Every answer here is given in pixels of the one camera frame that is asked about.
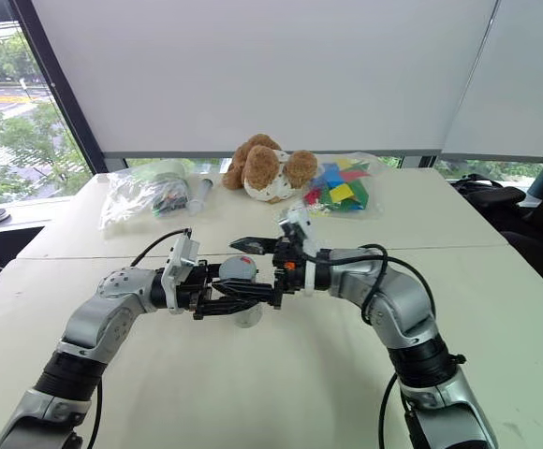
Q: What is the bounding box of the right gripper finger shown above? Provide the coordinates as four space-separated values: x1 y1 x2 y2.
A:
229 237 278 256
211 279 277 306

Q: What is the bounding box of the grey jar lid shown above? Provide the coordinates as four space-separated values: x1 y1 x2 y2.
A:
218 254 259 284

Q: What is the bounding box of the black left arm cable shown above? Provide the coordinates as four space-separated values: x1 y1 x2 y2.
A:
86 227 194 449

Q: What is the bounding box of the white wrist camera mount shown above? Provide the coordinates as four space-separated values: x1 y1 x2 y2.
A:
277 204 317 298
161 233 201 315

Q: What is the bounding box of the blue flat piece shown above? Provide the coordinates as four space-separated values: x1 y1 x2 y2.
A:
316 167 344 189

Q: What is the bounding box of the brown and white plush dog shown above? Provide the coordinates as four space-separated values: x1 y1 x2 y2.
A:
222 134 320 206

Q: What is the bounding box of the narrow white roller blind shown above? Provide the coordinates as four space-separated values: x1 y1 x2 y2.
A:
440 0 543 163

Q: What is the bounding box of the clear bag of coloured pieces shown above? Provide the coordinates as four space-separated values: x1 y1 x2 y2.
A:
278 152 386 222

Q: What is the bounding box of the yellow flat piece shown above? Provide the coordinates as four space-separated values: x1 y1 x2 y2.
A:
329 182 354 204

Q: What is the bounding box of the dark green small parts bundle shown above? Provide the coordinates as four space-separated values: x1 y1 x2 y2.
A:
151 180 190 219

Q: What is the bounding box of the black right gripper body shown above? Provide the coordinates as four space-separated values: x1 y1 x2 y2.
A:
271 224 308 311

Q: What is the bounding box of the wide white roller blind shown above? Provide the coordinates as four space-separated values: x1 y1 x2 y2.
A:
30 0 500 158

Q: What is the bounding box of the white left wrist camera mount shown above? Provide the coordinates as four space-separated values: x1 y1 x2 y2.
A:
161 233 201 315

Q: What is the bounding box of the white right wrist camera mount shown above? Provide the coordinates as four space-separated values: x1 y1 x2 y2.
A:
277 204 317 298

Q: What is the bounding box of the dark window frame post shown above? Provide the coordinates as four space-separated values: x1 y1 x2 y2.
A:
11 0 125 175

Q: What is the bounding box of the clear plastic syringe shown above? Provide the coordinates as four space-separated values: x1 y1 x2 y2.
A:
187 176 215 217

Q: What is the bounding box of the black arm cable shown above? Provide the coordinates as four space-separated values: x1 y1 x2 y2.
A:
301 243 437 449
86 227 194 449

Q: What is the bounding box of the clear bag of white parts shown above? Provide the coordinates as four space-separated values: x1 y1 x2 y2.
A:
98 158 192 234

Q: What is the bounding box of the clear plastic jar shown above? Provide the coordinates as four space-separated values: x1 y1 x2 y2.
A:
232 302 264 329

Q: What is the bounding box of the green flat piece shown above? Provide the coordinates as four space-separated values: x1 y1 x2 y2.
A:
345 179 372 208

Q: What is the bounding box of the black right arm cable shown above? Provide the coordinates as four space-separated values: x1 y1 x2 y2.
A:
301 243 437 449

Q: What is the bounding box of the black office chair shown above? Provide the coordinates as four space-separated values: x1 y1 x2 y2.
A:
451 173 543 308

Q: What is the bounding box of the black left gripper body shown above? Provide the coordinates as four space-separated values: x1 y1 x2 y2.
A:
177 259 214 322

